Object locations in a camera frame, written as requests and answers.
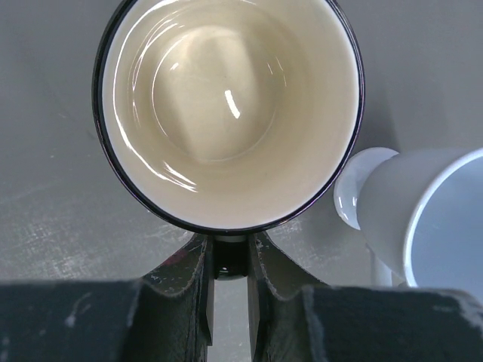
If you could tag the cream speckled mug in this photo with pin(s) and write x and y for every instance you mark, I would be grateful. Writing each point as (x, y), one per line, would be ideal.
(228, 118)

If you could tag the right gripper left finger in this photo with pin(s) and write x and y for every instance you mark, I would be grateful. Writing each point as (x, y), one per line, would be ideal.
(177, 305)

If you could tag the pale blue footed mug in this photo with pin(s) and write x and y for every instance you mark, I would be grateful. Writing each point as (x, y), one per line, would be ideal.
(420, 213)

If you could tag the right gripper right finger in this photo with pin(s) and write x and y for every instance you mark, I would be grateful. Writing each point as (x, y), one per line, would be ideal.
(276, 311)

